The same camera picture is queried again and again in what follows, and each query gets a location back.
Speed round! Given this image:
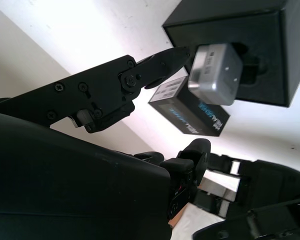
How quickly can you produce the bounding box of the black RealSense box lid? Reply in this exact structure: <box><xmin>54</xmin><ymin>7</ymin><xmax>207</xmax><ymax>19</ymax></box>
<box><xmin>147</xmin><ymin>76</ymin><xmax>231</xmax><ymax>138</ymax></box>

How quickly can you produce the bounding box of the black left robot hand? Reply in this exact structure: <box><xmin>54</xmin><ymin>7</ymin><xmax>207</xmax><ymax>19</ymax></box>
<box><xmin>192</xmin><ymin>152</ymin><xmax>300</xmax><ymax>240</ymax></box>

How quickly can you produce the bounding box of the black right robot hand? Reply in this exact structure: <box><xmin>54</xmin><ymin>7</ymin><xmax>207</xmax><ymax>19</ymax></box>
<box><xmin>0</xmin><ymin>46</ymin><xmax>212</xmax><ymax>240</ymax></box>

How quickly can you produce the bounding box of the small silver cube camera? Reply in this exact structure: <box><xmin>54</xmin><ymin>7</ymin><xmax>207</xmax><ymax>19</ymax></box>
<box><xmin>187</xmin><ymin>42</ymin><xmax>244</xmax><ymax>107</ymax></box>

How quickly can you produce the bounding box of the black box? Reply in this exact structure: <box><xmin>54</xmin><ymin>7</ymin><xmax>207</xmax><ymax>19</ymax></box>
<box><xmin>161</xmin><ymin>0</ymin><xmax>300</xmax><ymax>108</ymax></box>

